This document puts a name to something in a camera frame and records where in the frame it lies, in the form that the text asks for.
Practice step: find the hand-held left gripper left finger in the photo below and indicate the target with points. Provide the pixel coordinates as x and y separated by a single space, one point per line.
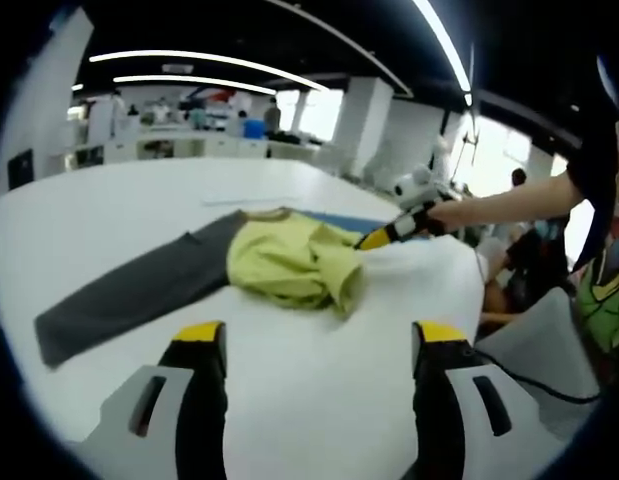
199 400

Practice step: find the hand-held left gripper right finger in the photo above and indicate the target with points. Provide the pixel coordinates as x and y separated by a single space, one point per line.
439 410

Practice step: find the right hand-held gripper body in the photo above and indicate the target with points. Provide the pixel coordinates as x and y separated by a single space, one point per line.
419 190

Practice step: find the blue yellow grey garment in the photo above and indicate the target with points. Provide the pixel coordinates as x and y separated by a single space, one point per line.
279 260

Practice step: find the person's right hand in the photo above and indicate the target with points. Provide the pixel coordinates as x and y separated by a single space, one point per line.
449 217

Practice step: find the ceiling light strip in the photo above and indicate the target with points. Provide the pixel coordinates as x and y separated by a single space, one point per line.
446 45
194 80
209 59

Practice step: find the blue storage box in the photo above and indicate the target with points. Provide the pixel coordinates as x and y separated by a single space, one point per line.
254 128

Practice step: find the person's printed shirt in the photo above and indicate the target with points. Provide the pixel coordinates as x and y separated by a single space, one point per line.
604 300

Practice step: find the white lab counter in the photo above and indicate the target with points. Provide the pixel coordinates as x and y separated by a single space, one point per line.
199 147

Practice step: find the black square object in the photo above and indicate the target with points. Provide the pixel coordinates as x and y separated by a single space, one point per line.
20 169

